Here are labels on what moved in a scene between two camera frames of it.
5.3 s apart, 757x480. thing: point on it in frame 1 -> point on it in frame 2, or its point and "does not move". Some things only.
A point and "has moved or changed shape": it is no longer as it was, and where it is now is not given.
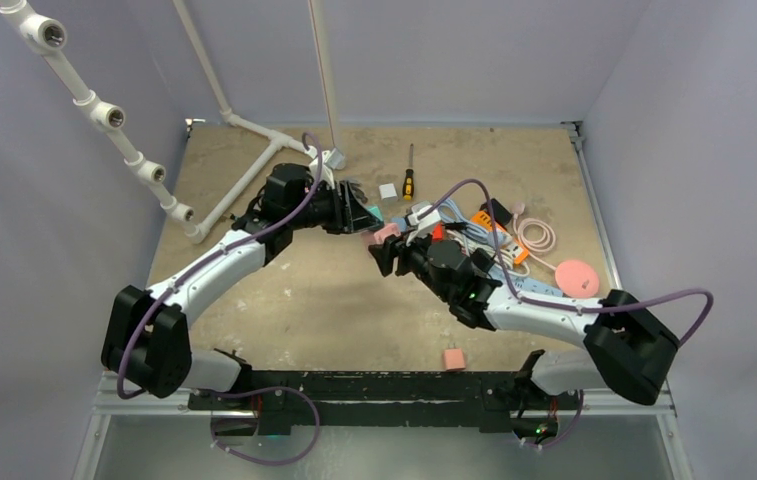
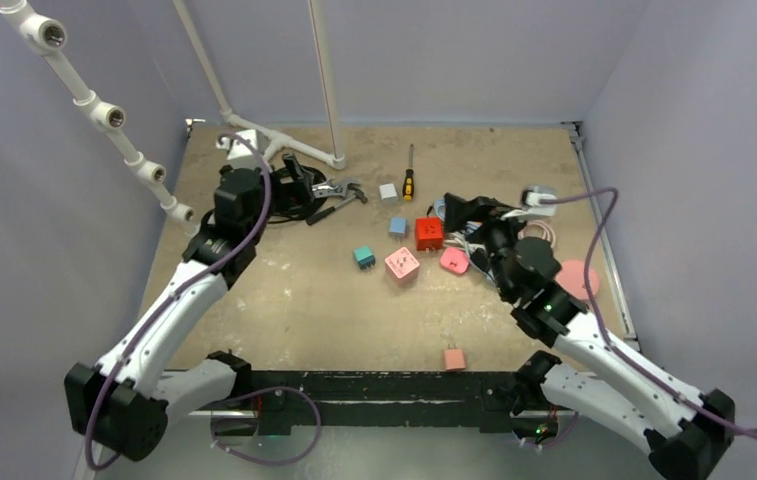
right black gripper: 402,254 -> 464,214
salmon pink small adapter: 454,359 does not move
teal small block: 376,210 -> 364,257
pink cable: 535,235 does not move
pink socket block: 386,232 has moved or changed shape
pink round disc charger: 576,279 does not move
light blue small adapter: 402,225 does not move
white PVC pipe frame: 48,33 does not move
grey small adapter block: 388,192 does not move
